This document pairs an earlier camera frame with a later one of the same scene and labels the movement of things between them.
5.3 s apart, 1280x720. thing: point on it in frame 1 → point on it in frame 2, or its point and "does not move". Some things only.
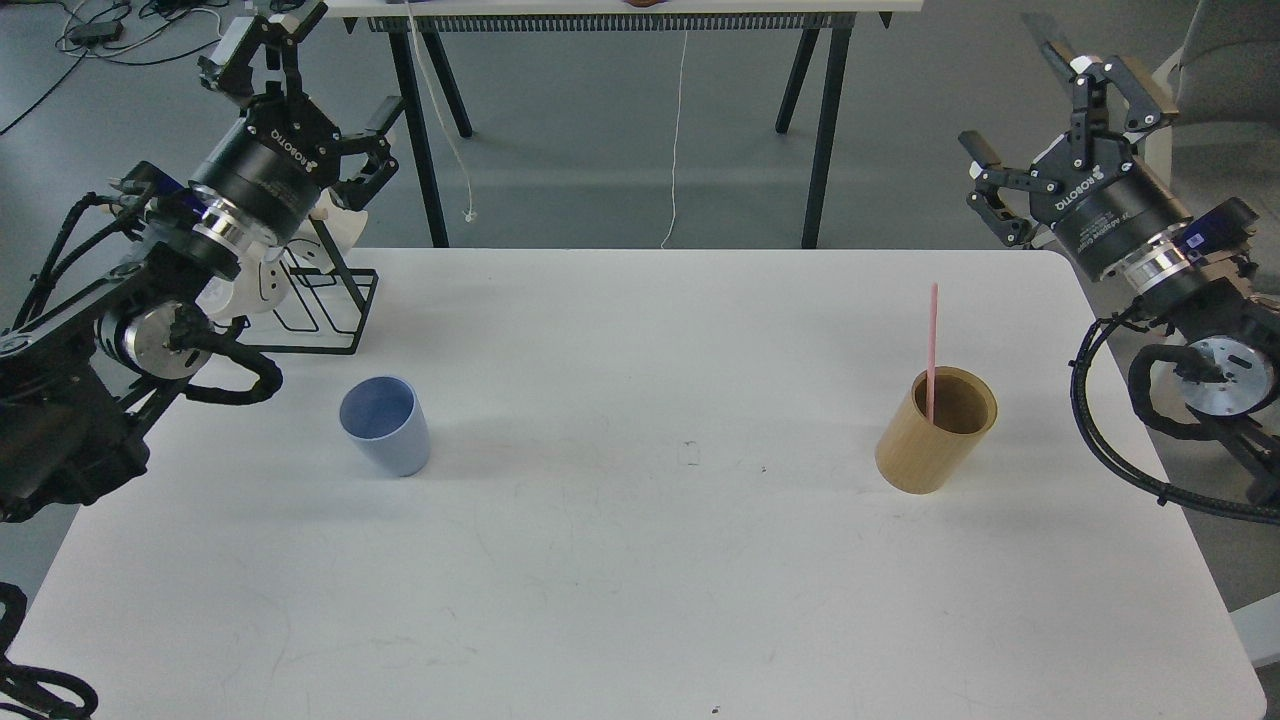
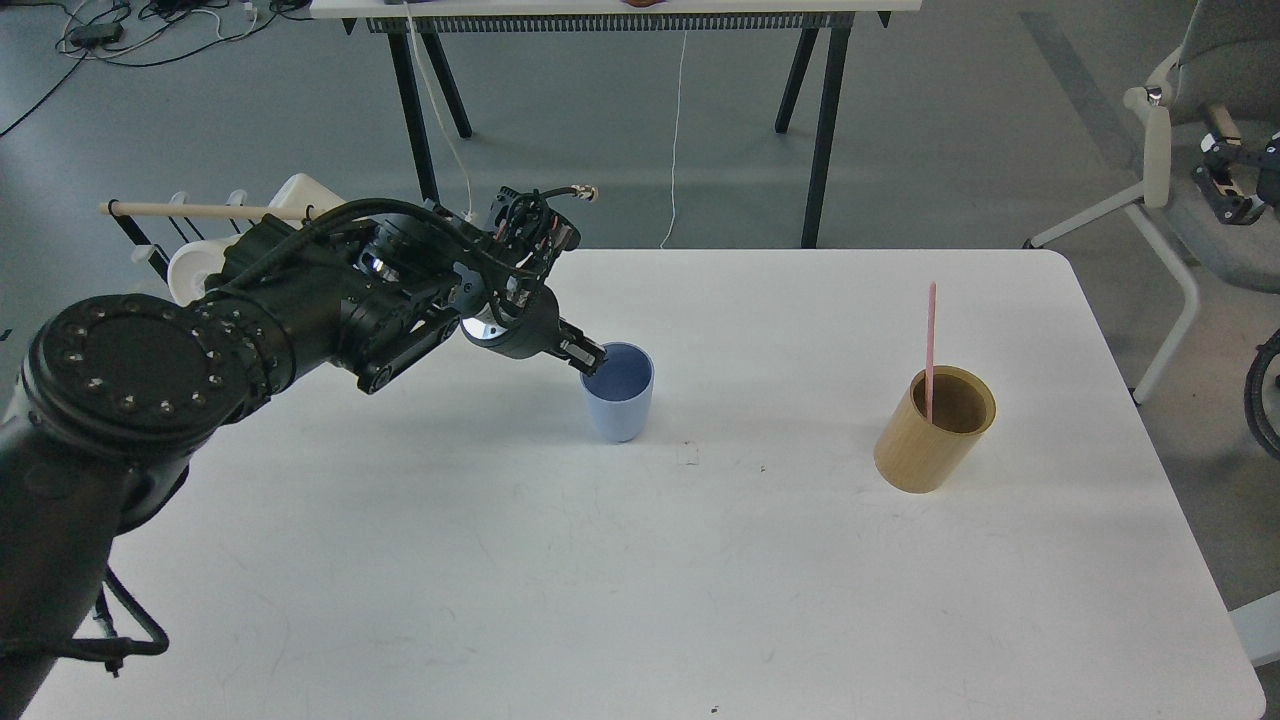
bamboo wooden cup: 924,458 does not move
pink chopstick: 933,337 does not move
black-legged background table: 829,19 does not move
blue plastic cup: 385,419 → 619,396
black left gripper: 267,173 → 523,323
